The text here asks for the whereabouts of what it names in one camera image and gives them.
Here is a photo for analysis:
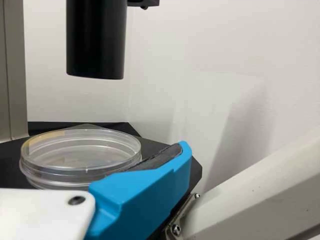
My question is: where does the cream microscope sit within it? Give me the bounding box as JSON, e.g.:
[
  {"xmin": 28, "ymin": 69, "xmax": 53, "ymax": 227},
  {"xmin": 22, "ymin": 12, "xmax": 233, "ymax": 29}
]
[{"xmin": 0, "ymin": 0, "xmax": 320, "ymax": 240}]

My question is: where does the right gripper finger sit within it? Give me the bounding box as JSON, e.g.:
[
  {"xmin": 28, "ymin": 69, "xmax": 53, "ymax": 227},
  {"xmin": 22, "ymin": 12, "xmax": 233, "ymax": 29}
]
[{"xmin": 86, "ymin": 140, "xmax": 193, "ymax": 240}]

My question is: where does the petri dish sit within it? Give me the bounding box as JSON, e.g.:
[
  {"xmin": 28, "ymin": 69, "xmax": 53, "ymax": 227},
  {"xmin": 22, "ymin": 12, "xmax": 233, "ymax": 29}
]
[{"xmin": 19, "ymin": 128, "xmax": 143, "ymax": 191}]

